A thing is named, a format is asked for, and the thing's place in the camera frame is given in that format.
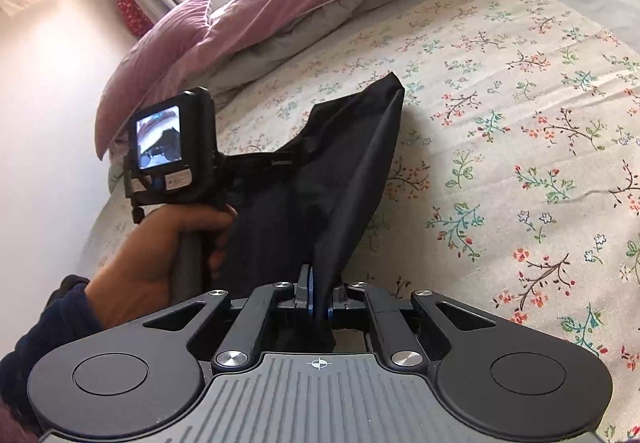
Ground person's maroon clothing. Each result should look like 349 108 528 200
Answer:
0 400 38 443

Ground person's left hand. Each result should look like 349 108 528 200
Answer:
84 203 240 330

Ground black pants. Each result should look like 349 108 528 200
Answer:
215 72 406 354

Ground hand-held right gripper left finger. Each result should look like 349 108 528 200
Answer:
142 263 318 371

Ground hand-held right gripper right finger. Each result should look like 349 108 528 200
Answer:
322 280 501 369

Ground floral bed sheet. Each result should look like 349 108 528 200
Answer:
75 0 640 443

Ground red floral cloth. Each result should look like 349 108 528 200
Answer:
114 0 156 40

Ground pink pillow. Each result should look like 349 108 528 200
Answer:
95 0 217 162

